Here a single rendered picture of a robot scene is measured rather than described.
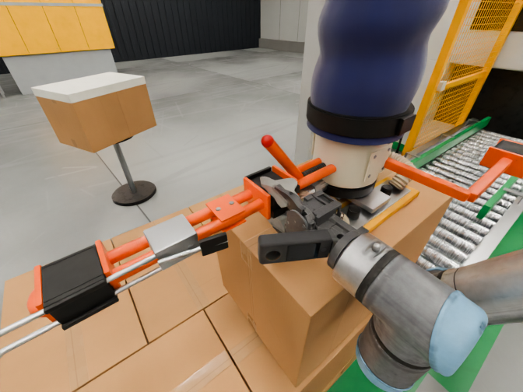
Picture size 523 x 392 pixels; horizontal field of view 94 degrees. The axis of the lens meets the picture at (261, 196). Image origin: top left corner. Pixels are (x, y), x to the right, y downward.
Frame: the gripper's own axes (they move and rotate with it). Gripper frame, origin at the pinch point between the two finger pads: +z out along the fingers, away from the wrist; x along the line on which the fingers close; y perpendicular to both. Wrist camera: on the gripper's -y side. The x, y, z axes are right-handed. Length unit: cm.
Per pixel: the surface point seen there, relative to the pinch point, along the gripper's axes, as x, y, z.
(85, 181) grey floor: -116, -42, 250
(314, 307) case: -12.6, -2.3, -19.3
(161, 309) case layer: -59, -25, 28
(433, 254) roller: -58, 83, -21
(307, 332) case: -18.9, -3.8, -20.1
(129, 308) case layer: -59, -34, 35
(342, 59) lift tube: 23.2, 17.4, -0.6
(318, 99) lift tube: 15.5, 16.9, 3.0
